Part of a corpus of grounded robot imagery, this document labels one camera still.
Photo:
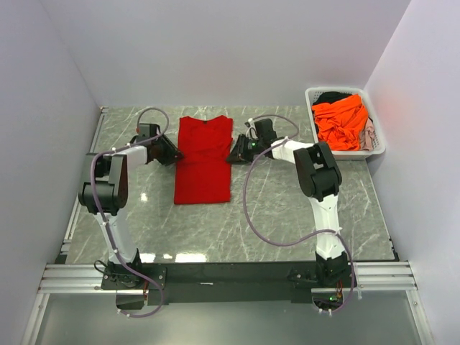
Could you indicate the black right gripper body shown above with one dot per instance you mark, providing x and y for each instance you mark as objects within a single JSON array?
[{"x": 248, "y": 148}]

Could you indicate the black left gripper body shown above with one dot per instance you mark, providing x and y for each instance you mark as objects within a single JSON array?
[{"x": 165, "y": 151}]

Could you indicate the red t shirt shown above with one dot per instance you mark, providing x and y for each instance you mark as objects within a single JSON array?
[{"x": 203, "y": 176}]

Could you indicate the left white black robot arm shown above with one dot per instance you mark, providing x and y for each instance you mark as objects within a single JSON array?
[{"x": 104, "y": 192}]

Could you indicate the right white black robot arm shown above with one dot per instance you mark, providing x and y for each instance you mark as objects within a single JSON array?
[{"x": 319, "y": 178}]

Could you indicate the orange t shirt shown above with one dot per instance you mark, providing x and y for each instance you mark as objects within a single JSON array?
[{"x": 339, "y": 124}]

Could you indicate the black garment in basket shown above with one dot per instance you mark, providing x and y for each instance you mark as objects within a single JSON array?
[{"x": 330, "y": 97}]

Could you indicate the pink garment in basket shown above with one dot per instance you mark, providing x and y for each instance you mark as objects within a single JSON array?
[{"x": 366, "y": 136}]

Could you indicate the white plastic laundry basket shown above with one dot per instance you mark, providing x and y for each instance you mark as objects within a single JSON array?
[{"x": 311, "y": 94}]

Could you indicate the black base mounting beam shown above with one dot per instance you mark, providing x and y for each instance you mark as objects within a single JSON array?
[{"x": 208, "y": 282}]

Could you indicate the aluminium front frame rail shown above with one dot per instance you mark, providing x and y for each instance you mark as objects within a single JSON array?
[{"x": 82, "y": 278}]

